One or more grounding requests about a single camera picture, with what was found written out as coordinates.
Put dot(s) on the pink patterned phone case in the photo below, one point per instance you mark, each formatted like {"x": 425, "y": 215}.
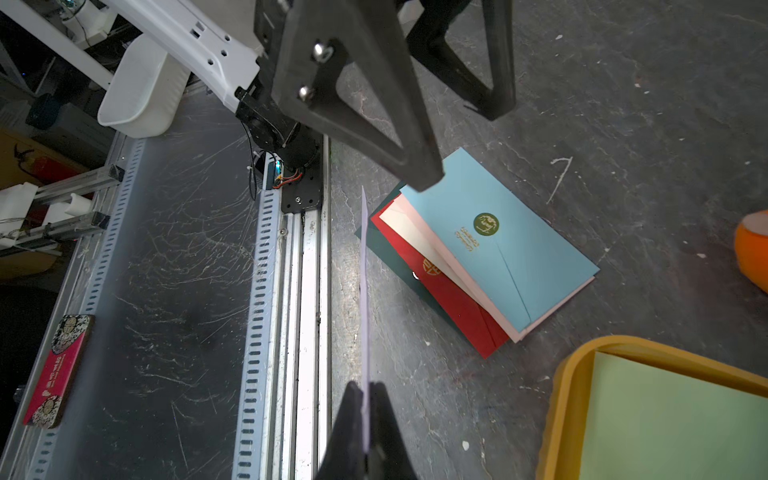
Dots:
{"x": 46, "y": 406}

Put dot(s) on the red envelope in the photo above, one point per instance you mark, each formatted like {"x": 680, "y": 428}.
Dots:
{"x": 472, "y": 320}

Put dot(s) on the light green envelope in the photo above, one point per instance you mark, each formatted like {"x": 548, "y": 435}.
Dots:
{"x": 647, "y": 423}

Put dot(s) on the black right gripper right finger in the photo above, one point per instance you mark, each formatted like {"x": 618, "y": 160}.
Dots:
{"x": 387, "y": 457}

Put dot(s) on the cream white envelope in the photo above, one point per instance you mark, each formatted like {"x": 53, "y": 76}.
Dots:
{"x": 396, "y": 217}

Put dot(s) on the light blue envelope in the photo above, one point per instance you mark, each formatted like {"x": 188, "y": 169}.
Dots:
{"x": 467, "y": 196}

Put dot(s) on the yellow plastic storage box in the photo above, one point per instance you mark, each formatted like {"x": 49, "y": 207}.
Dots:
{"x": 562, "y": 440}

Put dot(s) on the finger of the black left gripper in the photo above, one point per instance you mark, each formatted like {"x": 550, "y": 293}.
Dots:
{"x": 343, "y": 69}
{"x": 474, "y": 60}

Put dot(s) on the purple envelope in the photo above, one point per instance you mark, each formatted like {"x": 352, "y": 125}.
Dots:
{"x": 364, "y": 325}

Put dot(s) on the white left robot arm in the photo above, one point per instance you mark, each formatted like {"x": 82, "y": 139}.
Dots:
{"x": 228, "y": 67}

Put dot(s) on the pink envelope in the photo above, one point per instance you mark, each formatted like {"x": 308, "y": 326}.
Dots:
{"x": 521, "y": 280}

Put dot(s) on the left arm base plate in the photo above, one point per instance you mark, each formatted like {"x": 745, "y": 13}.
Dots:
{"x": 298, "y": 176}

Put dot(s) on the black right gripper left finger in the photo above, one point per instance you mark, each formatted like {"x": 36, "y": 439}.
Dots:
{"x": 344, "y": 457}

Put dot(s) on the metal mounting rail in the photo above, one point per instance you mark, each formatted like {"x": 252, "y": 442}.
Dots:
{"x": 284, "y": 410}

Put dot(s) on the dark green envelope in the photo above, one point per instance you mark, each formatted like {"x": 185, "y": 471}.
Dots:
{"x": 380, "y": 246}

